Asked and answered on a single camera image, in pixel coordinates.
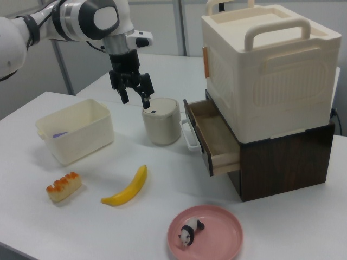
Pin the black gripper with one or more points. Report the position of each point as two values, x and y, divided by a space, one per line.
125 67

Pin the white plastic box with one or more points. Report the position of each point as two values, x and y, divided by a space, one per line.
76 130

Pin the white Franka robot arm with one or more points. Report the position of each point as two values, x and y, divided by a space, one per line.
81 19

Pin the purple item inside box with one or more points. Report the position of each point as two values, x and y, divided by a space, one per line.
60 134

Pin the large cream storage box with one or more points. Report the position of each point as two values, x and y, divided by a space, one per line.
268 73

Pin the beige round lidded bin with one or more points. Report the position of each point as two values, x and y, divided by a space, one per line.
161 122

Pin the yellow toy banana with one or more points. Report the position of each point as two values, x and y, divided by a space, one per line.
127 189

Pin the toy cake with orange topping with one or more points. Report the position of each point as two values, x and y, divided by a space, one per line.
63 187

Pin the panda figurine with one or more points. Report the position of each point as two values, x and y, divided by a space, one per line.
189 230

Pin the pink round plate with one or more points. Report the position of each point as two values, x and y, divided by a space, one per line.
204 233

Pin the dark wooden drawer cabinet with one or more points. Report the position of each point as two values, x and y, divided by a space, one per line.
284 168

